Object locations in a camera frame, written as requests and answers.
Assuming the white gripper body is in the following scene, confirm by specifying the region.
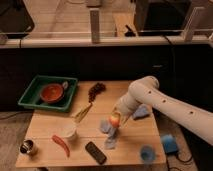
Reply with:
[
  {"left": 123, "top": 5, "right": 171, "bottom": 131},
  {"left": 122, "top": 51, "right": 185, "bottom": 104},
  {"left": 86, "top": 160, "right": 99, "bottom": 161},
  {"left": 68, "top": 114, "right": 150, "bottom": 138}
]
[{"left": 115, "top": 96, "right": 138, "bottom": 117}]

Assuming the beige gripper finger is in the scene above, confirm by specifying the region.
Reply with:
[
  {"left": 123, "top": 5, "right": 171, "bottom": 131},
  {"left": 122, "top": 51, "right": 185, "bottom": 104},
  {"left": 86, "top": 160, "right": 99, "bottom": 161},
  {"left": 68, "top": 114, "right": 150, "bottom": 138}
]
[
  {"left": 119, "top": 115, "right": 128, "bottom": 128},
  {"left": 110, "top": 108, "right": 118, "bottom": 116}
]

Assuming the red yellow apple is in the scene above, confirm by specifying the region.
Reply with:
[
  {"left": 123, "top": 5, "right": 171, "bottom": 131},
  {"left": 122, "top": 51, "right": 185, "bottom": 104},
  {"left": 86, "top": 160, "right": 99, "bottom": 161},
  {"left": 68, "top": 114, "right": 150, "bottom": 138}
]
[{"left": 109, "top": 115, "right": 120, "bottom": 127}]

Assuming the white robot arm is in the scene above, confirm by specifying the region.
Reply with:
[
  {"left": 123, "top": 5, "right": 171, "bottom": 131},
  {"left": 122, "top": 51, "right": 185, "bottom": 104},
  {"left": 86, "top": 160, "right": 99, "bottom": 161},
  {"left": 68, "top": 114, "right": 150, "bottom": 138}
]
[{"left": 114, "top": 76, "right": 213, "bottom": 146}]

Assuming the blue plastic cup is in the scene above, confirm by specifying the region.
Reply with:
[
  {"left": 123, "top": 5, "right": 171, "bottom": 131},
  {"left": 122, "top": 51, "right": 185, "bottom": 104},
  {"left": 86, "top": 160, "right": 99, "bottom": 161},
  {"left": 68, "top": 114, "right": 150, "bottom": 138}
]
[{"left": 140, "top": 145, "right": 156, "bottom": 164}]

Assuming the white cup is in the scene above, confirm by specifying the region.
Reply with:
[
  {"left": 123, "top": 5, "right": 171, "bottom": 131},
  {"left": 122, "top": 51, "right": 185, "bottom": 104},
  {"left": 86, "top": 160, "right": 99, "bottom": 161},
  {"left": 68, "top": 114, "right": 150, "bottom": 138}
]
[{"left": 61, "top": 122, "right": 77, "bottom": 141}]

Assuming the small metal cup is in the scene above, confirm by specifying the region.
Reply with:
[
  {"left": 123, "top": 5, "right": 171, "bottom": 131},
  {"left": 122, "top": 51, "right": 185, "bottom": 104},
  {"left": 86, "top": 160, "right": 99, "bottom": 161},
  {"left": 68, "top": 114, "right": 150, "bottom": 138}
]
[{"left": 20, "top": 139, "right": 37, "bottom": 155}]

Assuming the blue sponge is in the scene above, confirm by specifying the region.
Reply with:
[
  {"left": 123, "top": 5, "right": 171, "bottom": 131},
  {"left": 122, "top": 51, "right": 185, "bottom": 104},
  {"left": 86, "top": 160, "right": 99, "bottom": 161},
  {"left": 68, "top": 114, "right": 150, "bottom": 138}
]
[{"left": 132, "top": 105, "right": 149, "bottom": 120}]

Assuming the light blue cloth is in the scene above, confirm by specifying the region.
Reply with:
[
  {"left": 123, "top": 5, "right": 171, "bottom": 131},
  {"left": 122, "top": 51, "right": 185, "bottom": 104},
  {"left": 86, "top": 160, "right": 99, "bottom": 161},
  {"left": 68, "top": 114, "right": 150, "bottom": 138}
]
[{"left": 99, "top": 120, "right": 118, "bottom": 150}]

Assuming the bunch of dark grapes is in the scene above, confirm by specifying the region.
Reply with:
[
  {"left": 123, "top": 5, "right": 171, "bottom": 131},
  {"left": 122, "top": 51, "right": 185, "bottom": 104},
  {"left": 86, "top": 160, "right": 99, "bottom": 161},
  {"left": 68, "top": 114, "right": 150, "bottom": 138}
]
[{"left": 88, "top": 82, "right": 106, "bottom": 103}]

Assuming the black remote control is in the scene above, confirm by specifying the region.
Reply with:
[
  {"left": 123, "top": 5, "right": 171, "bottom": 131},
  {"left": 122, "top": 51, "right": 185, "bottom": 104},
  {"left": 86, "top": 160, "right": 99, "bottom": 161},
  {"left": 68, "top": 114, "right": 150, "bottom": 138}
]
[{"left": 85, "top": 142, "right": 107, "bottom": 165}]

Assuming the small item in tray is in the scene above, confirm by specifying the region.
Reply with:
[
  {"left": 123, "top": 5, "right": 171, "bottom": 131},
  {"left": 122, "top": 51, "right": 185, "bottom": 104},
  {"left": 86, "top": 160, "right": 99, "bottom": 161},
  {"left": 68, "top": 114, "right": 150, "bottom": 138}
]
[{"left": 62, "top": 81, "right": 69, "bottom": 90}]

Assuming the red chili pepper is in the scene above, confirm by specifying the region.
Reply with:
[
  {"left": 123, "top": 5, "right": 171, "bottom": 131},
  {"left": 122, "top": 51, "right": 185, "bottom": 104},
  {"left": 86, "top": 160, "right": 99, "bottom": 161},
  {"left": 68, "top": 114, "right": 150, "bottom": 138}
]
[{"left": 52, "top": 135, "right": 70, "bottom": 157}]

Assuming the red bowl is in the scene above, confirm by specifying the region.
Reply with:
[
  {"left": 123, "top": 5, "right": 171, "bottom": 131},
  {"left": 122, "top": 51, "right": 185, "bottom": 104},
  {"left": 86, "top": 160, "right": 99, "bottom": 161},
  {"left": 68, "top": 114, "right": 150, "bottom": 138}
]
[{"left": 40, "top": 83, "right": 64, "bottom": 103}]

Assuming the green plastic tray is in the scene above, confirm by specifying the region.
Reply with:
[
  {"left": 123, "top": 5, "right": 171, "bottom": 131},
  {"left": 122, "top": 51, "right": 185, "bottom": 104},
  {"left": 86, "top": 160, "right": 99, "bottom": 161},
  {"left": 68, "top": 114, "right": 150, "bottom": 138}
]
[{"left": 18, "top": 75, "right": 78, "bottom": 112}]

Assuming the black monitor right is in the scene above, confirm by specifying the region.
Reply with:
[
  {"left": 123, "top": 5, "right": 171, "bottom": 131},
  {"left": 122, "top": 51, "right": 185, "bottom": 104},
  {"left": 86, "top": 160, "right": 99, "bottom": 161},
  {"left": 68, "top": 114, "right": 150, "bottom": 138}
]
[{"left": 134, "top": 0, "right": 191, "bottom": 36}]

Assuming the black monitor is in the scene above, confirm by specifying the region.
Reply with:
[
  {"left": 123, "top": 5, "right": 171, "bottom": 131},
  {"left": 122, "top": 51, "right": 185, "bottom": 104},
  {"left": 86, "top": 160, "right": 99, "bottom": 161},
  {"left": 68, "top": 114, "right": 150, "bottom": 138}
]
[
  {"left": 0, "top": 0, "right": 35, "bottom": 39},
  {"left": 134, "top": 0, "right": 191, "bottom": 36}
]

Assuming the black monitor left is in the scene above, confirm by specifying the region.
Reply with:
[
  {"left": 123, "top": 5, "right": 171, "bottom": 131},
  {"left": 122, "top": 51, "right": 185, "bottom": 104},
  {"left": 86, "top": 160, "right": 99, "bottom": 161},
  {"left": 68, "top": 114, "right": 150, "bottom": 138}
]
[{"left": 0, "top": 0, "right": 35, "bottom": 39}]

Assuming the white right post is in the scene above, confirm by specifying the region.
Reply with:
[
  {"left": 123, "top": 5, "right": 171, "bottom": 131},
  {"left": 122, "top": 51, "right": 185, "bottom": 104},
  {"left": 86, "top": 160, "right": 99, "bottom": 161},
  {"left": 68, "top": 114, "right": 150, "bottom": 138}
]
[{"left": 182, "top": 7, "right": 205, "bottom": 42}]

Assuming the white post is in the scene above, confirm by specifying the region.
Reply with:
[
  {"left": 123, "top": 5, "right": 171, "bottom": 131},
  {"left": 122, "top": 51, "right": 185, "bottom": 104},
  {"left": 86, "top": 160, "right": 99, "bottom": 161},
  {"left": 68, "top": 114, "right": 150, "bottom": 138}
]
[
  {"left": 182, "top": 7, "right": 205, "bottom": 42},
  {"left": 90, "top": 8, "right": 100, "bottom": 43}
]

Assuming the white center post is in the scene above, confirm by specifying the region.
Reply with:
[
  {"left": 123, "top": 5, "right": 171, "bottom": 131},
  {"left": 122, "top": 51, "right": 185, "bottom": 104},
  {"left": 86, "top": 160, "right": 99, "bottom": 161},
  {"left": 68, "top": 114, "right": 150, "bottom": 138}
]
[{"left": 90, "top": 8, "right": 100, "bottom": 43}]

